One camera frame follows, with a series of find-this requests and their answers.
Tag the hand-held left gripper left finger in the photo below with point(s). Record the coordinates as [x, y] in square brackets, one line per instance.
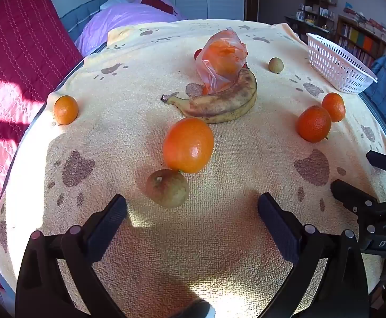
[108, 225]

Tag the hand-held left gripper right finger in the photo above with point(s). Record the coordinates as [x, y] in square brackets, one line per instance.
[277, 228]

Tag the white plastic basket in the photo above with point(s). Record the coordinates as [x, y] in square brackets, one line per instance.
[338, 63]

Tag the large orange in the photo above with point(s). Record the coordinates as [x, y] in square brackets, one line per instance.
[188, 145]

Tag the small round orange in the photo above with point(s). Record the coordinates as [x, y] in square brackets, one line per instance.
[66, 110]

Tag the red tomato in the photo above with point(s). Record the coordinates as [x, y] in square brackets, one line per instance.
[198, 54]

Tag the large brown-green pear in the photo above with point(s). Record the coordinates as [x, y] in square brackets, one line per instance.
[168, 188]

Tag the yellow paw-print towel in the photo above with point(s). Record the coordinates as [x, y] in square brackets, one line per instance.
[246, 159]

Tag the mandarin orange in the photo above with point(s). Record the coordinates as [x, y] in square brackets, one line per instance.
[334, 106]
[314, 123]

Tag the wooden bookshelf with books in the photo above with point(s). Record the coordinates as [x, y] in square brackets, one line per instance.
[368, 39]

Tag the spotted ripe banana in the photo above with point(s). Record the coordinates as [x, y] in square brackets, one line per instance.
[219, 106]

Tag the small brown-green pear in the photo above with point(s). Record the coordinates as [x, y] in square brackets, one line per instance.
[275, 65]

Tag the cluttered dark desk shelf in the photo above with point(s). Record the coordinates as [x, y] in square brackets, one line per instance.
[312, 13]

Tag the orange plastic bag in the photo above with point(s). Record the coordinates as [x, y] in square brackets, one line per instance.
[219, 63]

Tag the purple dotted duvet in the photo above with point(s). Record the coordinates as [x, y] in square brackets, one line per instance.
[120, 20]

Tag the blue padded headboard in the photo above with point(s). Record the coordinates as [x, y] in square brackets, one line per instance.
[77, 20]

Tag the red quilted blanket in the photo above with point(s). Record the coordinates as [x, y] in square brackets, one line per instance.
[14, 39]

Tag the white pillow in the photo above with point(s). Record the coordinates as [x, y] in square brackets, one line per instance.
[113, 2]

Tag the dark red cushion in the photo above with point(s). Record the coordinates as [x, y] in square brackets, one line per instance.
[160, 5]

